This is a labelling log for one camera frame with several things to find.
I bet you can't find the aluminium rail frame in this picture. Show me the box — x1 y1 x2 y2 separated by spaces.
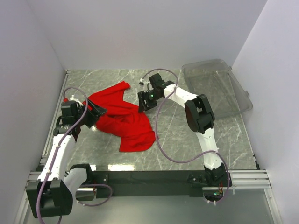
14 70 283 224

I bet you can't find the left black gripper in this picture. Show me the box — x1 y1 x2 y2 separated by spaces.
75 98 107 128

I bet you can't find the clear plastic bin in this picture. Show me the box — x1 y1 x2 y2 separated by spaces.
182 59 253 119

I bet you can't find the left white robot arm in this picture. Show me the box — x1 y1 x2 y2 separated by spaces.
26 99 107 219

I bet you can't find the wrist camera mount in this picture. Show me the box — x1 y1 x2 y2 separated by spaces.
139 78 153 92
63 95 81 104

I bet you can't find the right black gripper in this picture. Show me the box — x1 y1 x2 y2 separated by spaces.
138 90 162 113

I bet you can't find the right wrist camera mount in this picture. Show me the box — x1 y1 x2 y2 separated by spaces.
139 78 153 92

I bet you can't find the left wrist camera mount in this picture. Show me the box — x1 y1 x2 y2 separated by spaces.
63 95 81 104

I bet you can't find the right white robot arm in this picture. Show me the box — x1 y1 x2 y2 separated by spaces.
137 73 228 186

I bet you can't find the black base crossbar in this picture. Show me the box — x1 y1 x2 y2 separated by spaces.
93 170 233 199

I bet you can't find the red t shirt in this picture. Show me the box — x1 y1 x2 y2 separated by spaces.
88 81 156 153

